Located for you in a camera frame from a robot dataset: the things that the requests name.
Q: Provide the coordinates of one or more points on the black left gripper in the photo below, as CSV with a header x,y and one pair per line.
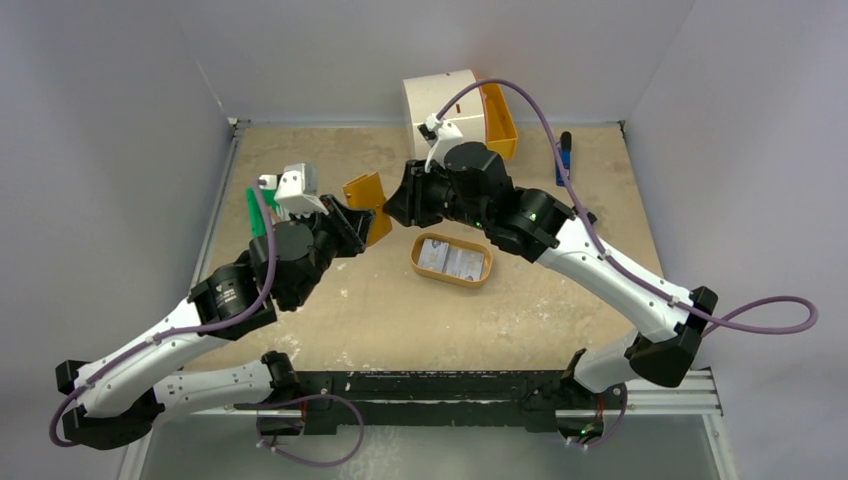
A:
x,y
354,222

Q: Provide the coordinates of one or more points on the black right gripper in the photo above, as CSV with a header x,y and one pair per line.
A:
x,y
419,196

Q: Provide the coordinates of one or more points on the yellow leather card holder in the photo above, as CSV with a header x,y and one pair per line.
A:
x,y
366,192

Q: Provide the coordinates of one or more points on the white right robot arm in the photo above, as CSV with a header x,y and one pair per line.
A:
x,y
472,187

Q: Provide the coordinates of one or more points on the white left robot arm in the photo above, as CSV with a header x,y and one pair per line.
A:
x,y
116,400

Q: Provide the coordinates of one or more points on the tan oval tray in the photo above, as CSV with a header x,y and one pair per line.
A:
x,y
488,261

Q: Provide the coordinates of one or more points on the green plastic bin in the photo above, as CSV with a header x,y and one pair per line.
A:
x,y
255,215

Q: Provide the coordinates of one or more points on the cream round drawer cabinet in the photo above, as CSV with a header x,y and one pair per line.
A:
x,y
429,94

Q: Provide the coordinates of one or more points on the yellow open drawer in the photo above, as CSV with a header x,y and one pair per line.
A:
x,y
501,133

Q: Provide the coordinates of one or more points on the blue black marker tool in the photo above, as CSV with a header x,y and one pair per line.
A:
x,y
563,169

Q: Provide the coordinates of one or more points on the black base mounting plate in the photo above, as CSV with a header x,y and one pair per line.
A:
x,y
538,401

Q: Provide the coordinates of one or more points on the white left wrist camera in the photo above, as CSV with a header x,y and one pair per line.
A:
x,y
295,191

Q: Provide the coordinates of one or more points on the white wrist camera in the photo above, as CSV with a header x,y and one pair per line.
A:
x,y
295,191
441,136

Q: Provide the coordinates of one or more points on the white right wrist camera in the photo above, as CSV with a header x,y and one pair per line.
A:
x,y
441,136

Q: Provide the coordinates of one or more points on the aluminium frame rail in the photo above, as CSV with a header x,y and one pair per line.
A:
x,y
375,313

